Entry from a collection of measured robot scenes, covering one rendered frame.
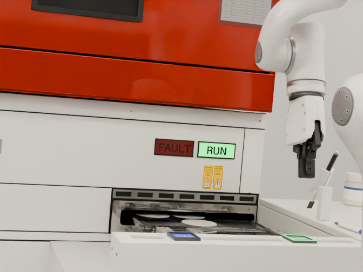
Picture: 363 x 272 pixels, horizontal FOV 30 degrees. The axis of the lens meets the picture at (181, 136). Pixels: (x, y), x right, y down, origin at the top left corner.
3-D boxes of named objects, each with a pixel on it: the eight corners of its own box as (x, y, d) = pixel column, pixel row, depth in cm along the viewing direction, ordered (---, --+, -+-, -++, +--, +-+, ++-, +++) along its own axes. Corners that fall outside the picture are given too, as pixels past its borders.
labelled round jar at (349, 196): (337, 202, 209) (341, 171, 208) (357, 203, 211) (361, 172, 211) (350, 206, 202) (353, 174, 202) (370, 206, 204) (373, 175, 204)
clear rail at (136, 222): (113, 206, 213) (113, 202, 213) (118, 206, 213) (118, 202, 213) (140, 230, 177) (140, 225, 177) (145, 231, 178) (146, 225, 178)
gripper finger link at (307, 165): (300, 146, 144) (300, 177, 143) (307, 144, 141) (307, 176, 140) (313, 147, 145) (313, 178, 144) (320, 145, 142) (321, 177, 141)
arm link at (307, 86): (279, 86, 150) (279, 100, 150) (297, 77, 142) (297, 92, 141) (313, 89, 152) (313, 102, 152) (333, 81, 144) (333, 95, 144)
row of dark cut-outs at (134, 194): (112, 197, 192) (113, 189, 192) (254, 203, 205) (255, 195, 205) (112, 197, 192) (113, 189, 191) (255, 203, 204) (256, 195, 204)
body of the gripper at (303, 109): (280, 96, 150) (280, 146, 149) (301, 87, 141) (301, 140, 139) (310, 99, 152) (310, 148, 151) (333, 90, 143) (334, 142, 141)
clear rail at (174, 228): (139, 229, 179) (139, 224, 179) (269, 232, 190) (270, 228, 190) (140, 230, 177) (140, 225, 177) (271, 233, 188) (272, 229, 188)
